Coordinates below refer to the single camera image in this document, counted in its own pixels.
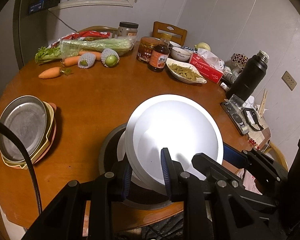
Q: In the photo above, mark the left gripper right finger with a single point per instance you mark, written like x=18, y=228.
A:
x=182, y=186

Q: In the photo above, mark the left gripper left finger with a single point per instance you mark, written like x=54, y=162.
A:
x=63, y=217

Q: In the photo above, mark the large steel bowl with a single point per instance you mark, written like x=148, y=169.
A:
x=138, y=197

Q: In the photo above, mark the steel pan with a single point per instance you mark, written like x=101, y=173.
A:
x=27, y=117

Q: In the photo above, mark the pink oval plate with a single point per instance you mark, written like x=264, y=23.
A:
x=49, y=137

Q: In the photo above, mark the black remote device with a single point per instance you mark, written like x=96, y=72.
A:
x=245, y=119

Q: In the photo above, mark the white dish of greens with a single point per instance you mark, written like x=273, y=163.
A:
x=185, y=72

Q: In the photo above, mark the red tissue box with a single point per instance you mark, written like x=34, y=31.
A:
x=205, y=69

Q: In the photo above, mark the black thermos flask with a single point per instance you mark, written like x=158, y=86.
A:
x=252, y=74

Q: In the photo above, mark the dark sauce bottle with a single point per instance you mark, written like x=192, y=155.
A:
x=160, y=54

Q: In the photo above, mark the white ceramic bowl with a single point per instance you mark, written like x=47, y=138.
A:
x=180, y=54

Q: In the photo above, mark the chili sauce jar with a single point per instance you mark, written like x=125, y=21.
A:
x=145, y=48

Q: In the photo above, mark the netted green fruit right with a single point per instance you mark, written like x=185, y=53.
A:
x=109, y=58

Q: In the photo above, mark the netted green fruit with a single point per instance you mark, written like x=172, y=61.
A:
x=109, y=58
x=86, y=60

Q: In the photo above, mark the front carrot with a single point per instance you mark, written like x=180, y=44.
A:
x=54, y=72

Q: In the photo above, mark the wooden chair back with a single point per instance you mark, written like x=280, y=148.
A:
x=178, y=34

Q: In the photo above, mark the netted green fruit left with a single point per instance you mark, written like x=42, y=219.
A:
x=86, y=60

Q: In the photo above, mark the black-lid glass jar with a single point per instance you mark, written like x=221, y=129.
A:
x=127, y=29

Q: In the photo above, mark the bagged celery bunch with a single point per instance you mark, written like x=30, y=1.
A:
x=70, y=48

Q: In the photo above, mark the red snack bag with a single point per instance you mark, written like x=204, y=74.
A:
x=88, y=35

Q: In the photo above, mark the grey refrigerator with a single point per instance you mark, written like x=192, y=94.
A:
x=21, y=34

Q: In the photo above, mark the blue box on shelf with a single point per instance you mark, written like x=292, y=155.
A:
x=35, y=7

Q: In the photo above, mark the wall power outlet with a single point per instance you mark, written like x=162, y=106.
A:
x=289, y=80

